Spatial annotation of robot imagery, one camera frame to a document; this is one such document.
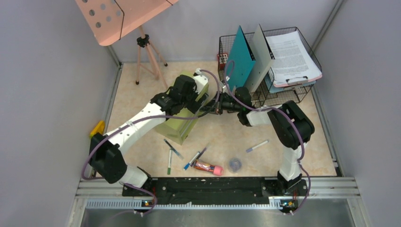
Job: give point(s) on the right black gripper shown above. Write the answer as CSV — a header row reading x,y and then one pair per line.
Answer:
x,y
219,97

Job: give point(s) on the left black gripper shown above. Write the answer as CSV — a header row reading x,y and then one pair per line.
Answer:
x,y
193,104

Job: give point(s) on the green rectangular box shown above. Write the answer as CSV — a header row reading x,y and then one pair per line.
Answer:
x,y
175,129

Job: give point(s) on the teal folder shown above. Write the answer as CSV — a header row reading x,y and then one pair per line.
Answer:
x,y
243,58

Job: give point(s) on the light blue clipboard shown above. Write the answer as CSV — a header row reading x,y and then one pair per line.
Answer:
x,y
273,89

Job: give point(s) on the white blue marker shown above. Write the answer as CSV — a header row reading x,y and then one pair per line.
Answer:
x,y
257,146

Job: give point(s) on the grey white folder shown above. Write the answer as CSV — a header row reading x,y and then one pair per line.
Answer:
x,y
264,59

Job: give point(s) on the printed paper clipboard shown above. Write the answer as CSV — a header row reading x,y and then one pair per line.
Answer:
x,y
293,65

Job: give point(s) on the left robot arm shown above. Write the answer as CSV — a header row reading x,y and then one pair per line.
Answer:
x,y
106,151

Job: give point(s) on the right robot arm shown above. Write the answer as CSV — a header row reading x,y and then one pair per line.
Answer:
x,y
293,128

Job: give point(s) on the red calculator cube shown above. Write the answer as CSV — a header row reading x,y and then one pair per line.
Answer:
x,y
222,60

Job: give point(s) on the clear round container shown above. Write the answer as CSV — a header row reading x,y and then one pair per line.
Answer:
x,y
234,165

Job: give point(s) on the black pen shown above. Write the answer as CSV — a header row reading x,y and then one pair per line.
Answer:
x,y
174,150

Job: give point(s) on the pink capped pencil tube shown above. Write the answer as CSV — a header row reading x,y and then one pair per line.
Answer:
x,y
207,167

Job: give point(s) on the blue capped marker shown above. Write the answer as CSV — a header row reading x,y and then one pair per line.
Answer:
x,y
191,161

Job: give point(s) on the green capped marker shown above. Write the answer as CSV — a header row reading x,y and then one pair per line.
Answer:
x,y
169,162

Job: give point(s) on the yellow green block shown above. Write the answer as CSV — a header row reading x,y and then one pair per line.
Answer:
x,y
99,128

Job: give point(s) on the pink music stand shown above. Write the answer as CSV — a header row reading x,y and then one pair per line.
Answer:
x,y
111,20

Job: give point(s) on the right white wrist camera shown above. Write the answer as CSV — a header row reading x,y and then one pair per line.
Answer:
x,y
223,86

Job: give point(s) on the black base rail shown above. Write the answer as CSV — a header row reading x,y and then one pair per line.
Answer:
x,y
217,190

